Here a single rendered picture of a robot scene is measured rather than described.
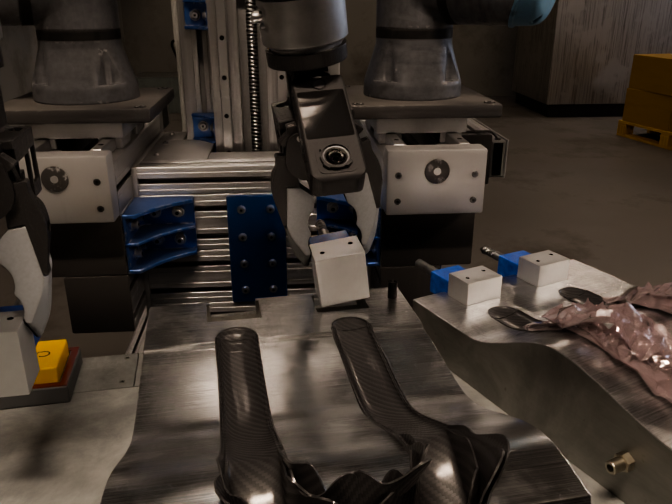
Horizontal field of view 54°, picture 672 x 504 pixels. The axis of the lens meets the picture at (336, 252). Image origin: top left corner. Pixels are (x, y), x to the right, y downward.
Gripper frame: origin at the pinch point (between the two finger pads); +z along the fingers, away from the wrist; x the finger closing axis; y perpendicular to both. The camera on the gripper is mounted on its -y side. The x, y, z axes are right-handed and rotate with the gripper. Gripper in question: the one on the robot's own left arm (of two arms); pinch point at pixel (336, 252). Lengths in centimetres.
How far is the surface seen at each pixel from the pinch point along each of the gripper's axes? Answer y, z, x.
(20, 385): -14.4, -2.8, 26.8
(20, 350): -14.0, -5.6, 25.9
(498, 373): -9.9, 11.4, -13.1
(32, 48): 462, 60, 136
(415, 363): -13.3, 4.7, -3.8
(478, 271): 5.0, 9.5, -17.1
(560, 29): 549, 134, -323
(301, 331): -6.5, 3.9, 5.1
